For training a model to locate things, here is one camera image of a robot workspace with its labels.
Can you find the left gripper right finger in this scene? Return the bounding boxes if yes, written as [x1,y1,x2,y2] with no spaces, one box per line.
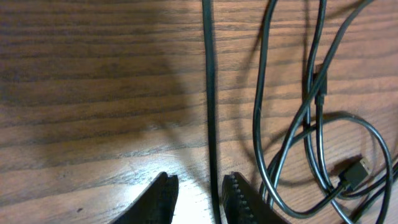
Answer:
[222,172,288,224]

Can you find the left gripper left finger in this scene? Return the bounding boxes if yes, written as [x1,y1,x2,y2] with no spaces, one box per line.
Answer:
[111,172,178,224]

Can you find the black usb cable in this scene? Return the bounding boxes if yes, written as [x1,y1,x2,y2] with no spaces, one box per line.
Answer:
[201,0,222,224]
[252,0,398,224]

